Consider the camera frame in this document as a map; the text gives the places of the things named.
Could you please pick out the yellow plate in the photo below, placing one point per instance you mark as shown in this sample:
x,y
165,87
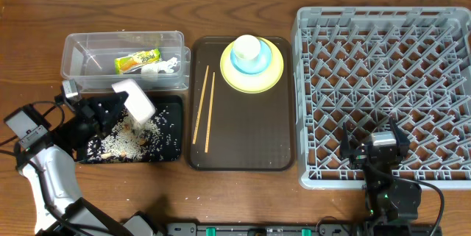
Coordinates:
x,y
252,83

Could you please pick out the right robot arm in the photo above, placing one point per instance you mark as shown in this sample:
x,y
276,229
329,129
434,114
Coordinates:
x,y
392,203

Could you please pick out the white cup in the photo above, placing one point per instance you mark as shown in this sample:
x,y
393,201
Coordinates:
x,y
246,47

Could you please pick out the left wooden chopstick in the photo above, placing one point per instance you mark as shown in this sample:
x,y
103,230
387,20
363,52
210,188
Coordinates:
x,y
201,101

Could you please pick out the white small bowl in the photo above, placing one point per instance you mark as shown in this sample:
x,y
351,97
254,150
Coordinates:
x,y
138,105

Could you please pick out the brown serving tray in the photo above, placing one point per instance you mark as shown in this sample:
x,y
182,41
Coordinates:
x,y
249,132

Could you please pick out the clear plastic bin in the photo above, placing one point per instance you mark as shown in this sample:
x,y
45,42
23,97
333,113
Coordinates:
x,y
88,58

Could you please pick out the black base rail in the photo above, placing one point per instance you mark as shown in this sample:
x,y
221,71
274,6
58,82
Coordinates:
x,y
321,229

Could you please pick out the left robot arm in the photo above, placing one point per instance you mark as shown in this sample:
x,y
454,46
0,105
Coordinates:
x,y
44,155

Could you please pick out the white napkin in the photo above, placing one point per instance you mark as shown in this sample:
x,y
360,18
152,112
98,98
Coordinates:
x,y
153,71

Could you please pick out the spilled rice food waste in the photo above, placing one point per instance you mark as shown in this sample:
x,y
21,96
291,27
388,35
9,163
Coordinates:
x,y
127,142

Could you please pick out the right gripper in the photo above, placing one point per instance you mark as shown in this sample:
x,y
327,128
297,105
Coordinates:
x,y
368,156

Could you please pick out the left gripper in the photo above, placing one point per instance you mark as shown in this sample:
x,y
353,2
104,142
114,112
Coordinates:
x,y
82,114

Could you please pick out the black waste tray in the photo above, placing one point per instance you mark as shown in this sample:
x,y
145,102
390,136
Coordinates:
x,y
173,144

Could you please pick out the light blue bowl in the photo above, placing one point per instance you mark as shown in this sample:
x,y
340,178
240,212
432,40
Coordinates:
x,y
254,66

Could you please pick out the grey dishwasher rack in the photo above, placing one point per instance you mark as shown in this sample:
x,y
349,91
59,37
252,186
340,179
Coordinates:
x,y
355,68

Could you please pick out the green snack wrapper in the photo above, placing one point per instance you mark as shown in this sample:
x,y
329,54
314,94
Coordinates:
x,y
136,60

